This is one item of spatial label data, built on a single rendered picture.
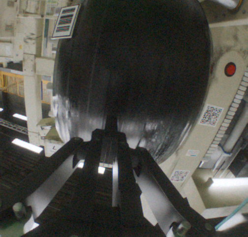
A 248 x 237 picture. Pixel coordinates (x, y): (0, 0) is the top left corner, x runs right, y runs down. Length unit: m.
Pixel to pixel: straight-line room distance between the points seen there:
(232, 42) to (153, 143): 0.38
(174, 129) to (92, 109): 0.14
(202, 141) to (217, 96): 0.17
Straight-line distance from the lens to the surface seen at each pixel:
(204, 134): 0.57
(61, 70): 0.25
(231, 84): 0.54
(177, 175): 0.67
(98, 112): 0.23
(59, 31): 0.26
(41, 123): 1.07
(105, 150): 0.16
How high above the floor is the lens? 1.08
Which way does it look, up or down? 25 degrees up
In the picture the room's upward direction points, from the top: 167 degrees counter-clockwise
